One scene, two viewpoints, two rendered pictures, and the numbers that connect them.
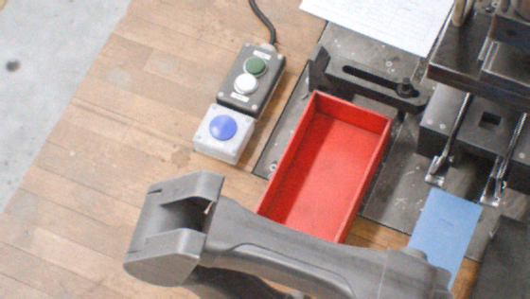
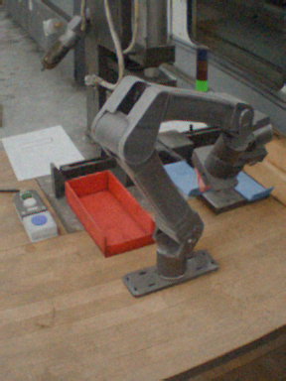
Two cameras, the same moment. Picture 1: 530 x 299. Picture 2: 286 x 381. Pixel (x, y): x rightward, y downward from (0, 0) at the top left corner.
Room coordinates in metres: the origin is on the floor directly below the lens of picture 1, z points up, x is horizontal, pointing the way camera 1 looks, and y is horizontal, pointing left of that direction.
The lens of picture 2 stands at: (-0.03, 0.70, 1.61)
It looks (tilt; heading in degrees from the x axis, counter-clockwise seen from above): 32 degrees down; 306
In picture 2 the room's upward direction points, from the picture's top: straight up
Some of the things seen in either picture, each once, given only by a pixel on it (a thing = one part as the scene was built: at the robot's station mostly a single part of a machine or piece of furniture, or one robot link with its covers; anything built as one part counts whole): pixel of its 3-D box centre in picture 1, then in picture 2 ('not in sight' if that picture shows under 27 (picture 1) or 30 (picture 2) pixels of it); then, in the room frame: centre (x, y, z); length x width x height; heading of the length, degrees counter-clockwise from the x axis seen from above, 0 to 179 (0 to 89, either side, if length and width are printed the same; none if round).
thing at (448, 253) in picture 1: (437, 244); (187, 175); (0.50, -0.21, 1.00); 0.15 x 0.07 x 0.03; 152
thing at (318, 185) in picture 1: (318, 185); (106, 210); (0.62, -0.07, 0.93); 0.25 x 0.12 x 0.06; 152
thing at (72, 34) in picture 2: not in sight; (70, 37); (0.98, -0.35, 1.25); 0.19 x 0.07 x 0.19; 62
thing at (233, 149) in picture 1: (224, 137); (40, 230); (0.73, 0.06, 0.90); 0.07 x 0.07 x 0.06; 62
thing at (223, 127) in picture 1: (222, 129); (39, 221); (0.73, 0.06, 0.93); 0.04 x 0.04 x 0.02
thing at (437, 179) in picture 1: (442, 161); not in sight; (0.62, -0.24, 0.98); 0.07 x 0.02 x 0.01; 152
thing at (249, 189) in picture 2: not in sight; (245, 181); (0.41, -0.37, 0.93); 0.15 x 0.07 x 0.03; 155
